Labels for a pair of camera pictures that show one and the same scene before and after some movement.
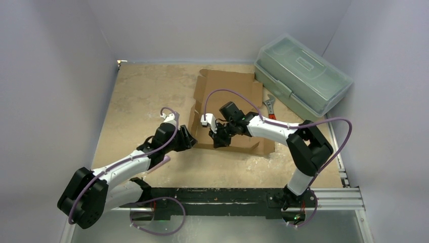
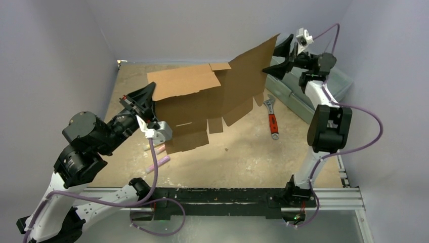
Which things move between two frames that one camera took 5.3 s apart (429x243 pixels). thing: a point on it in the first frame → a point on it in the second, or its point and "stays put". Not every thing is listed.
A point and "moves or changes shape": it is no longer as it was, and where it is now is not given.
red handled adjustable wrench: x=270 y=104 stays put
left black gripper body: x=180 y=142 → x=141 y=111
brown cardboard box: x=213 y=89 moves or changes shape
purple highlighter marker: x=165 y=160 stays put
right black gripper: x=221 y=133 → x=295 y=55
